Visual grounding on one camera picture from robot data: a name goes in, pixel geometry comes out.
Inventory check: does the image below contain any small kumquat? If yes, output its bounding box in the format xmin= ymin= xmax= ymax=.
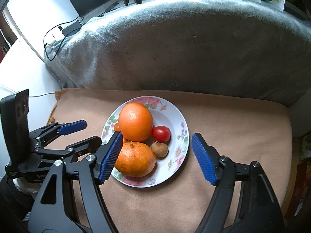
xmin=114 ymin=123 xmax=121 ymax=132

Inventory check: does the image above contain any mottled mandarin orange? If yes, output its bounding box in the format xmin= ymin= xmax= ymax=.
xmin=114 ymin=142 xmax=156 ymax=177

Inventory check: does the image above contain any large smooth orange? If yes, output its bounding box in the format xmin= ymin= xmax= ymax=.
xmin=118 ymin=102 xmax=153 ymax=142

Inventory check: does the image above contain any brown longan fruit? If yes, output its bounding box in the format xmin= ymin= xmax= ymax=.
xmin=151 ymin=141 xmax=169 ymax=158

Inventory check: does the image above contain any red cherry tomato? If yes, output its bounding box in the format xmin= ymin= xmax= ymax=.
xmin=152 ymin=126 xmax=171 ymax=143

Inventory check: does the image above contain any white floral ceramic plate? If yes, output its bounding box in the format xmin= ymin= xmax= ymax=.
xmin=101 ymin=96 xmax=189 ymax=188

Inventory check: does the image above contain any black power adapter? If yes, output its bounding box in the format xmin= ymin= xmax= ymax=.
xmin=62 ymin=21 xmax=82 ymax=37

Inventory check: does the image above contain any grey plush back cushion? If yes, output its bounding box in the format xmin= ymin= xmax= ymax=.
xmin=45 ymin=0 xmax=310 ymax=107

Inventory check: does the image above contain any white charging cable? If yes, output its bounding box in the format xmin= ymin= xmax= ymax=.
xmin=28 ymin=91 xmax=56 ymax=98

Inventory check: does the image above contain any black power cable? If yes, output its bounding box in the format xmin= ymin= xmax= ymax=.
xmin=43 ymin=0 xmax=122 ymax=62

